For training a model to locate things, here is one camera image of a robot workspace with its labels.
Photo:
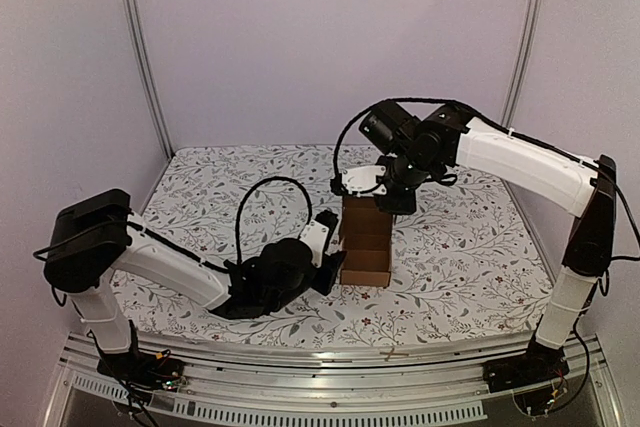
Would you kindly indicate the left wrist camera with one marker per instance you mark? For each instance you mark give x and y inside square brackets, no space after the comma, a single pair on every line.
[317,234]

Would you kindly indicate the floral patterned table mat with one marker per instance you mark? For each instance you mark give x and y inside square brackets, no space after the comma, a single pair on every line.
[463,267]

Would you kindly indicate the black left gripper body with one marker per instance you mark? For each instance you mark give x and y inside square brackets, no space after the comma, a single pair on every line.
[326,283]

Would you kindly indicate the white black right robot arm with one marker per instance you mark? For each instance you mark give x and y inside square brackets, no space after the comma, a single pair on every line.
[416,151]

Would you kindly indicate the aluminium front rail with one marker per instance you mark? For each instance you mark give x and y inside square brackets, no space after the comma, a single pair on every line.
[441,384]

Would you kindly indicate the right aluminium frame post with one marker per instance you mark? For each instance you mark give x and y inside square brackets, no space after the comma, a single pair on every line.
[524,51]

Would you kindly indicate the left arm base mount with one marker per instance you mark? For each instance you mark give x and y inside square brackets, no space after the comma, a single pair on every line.
[142,370]

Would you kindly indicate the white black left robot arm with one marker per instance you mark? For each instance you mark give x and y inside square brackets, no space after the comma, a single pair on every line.
[95,237]

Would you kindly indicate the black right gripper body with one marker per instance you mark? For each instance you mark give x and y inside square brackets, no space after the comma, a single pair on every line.
[396,198]

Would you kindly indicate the left aluminium frame post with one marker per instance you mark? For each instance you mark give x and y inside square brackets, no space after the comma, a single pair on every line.
[143,63]

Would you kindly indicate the aluminium frame post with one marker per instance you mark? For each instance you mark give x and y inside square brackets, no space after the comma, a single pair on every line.
[143,63]
[524,51]

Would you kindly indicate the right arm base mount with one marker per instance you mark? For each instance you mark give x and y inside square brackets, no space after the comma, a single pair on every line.
[540,370]

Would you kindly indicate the brown cardboard box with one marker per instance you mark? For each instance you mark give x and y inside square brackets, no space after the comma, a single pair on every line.
[366,236]

